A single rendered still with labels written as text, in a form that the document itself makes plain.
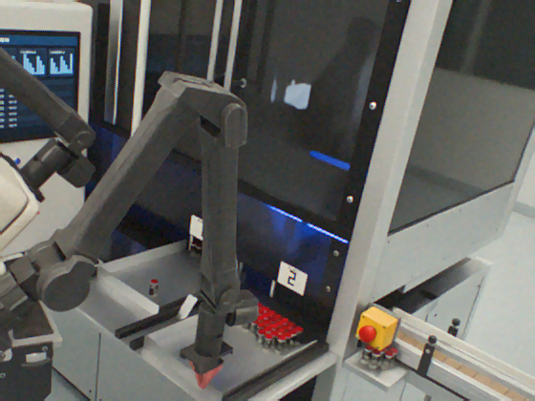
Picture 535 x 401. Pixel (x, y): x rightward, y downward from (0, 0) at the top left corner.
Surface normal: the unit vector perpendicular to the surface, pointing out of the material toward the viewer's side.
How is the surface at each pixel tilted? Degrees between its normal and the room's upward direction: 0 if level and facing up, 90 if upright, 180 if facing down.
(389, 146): 90
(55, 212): 90
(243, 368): 0
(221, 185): 95
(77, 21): 90
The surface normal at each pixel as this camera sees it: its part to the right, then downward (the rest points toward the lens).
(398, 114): -0.66, 0.22
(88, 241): 0.58, 0.33
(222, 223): 0.48, 0.52
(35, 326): 0.15, -0.90
